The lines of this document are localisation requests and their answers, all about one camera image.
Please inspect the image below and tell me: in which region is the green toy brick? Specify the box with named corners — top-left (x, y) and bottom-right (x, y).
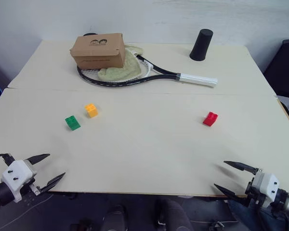
top-left (65, 115), bottom-right (82, 131)

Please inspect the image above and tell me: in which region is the black upturned plastic cup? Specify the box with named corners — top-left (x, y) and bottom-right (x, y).
top-left (189, 28), bottom-right (214, 62)

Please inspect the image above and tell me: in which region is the black chair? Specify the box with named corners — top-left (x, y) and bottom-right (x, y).
top-left (263, 39), bottom-right (289, 100)

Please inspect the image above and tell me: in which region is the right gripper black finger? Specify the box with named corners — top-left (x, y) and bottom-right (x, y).
top-left (213, 183), bottom-right (249, 206)
top-left (223, 160), bottom-right (259, 175)

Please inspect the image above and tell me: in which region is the orange toy brick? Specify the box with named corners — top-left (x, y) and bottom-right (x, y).
top-left (84, 103), bottom-right (99, 119)

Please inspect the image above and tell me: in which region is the black white tennis racket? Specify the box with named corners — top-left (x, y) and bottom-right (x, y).
top-left (76, 48), bottom-right (219, 89)

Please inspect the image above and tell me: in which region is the dark blue fabric shape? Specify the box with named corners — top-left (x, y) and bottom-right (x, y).
top-left (227, 199), bottom-right (289, 231)

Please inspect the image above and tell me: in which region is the brown cardboard box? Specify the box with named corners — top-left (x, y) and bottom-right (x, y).
top-left (70, 33), bottom-right (126, 70)

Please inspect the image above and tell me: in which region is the red toy brick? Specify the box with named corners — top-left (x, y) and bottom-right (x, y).
top-left (202, 111), bottom-right (219, 127)

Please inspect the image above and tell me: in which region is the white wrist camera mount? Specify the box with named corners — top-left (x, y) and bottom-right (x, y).
top-left (251, 171), bottom-right (280, 196)
top-left (1, 160), bottom-right (38, 202)

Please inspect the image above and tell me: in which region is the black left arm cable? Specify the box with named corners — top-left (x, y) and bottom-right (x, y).
top-left (0, 153), bottom-right (15, 167)

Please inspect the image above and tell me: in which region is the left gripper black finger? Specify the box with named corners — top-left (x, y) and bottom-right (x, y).
top-left (26, 154), bottom-right (51, 166)
top-left (39, 172), bottom-right (66, 193)

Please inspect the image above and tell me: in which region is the pale green towel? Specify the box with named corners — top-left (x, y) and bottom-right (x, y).
top-left (97, 44), bottom-right (145, 82)

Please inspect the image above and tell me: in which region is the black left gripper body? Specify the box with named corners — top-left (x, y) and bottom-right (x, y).
top-left (18, 166), bottom-right (42, 196)

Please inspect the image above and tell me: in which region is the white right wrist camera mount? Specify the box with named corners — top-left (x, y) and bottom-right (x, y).
top-left (251, 171), bottom-right (280, 196)

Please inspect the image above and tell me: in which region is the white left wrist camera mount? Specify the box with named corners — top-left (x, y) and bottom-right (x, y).
top-left (1, 160), bottom-right (38, 202)

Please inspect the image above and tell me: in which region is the dark rounded shape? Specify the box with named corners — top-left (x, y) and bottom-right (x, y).
top-left (102, 204), bottom-right (129, 231)
top-left (154, 198), bottom-right (194, 231)

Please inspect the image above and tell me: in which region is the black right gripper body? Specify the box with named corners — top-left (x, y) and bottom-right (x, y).
top-left (244, 180), bottom-right (271, 210)

